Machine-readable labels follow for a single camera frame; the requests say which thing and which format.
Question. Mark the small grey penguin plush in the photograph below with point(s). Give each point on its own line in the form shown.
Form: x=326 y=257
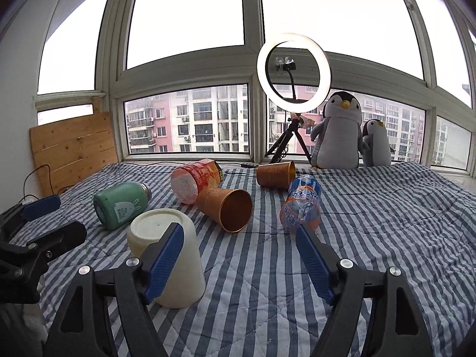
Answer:
x=376 y=145

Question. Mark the orange soda plastic bottle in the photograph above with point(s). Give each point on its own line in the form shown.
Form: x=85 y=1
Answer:
x=301 y=204

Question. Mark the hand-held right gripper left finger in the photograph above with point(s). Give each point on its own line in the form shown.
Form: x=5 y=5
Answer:
x=164 y=264

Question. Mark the brown paper cup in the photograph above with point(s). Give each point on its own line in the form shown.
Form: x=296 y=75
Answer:
x=217 y=204
x=273 y=175

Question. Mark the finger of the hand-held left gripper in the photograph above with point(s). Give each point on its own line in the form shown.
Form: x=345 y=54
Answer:
x=41 y=206
x=61 y=236

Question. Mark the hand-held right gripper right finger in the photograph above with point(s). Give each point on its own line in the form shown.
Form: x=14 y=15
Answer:
x=313 y=264

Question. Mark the large grey penguin plush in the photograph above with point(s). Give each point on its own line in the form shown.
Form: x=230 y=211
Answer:
x=334 y=137

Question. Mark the green thermos bottle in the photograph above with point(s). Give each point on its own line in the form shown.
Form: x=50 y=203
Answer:
x=119 y=204

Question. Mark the black phone holder gooseneck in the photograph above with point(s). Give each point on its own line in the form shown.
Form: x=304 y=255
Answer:
x=287 y=67

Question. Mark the brown paper cup far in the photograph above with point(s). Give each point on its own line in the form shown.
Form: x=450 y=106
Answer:
x=273 y=175

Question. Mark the wooden board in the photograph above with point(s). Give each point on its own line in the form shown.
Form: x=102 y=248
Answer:
x=70 y=152

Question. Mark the white window frame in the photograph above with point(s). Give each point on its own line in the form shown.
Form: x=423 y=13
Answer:
x=253 y=119

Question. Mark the black tripod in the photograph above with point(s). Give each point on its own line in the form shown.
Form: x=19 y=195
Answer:
x=293 y=130

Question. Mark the brown paper cup near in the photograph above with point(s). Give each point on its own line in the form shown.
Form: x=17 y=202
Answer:
x=217 y=204

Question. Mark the white cup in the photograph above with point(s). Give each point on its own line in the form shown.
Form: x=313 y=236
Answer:
x=186 y=267

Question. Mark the striped blue white blanket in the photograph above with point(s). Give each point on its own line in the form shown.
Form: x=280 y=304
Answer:
x=260 y=275

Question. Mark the red snack canister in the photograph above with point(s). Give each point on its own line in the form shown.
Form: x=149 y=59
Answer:
x=193 y=180

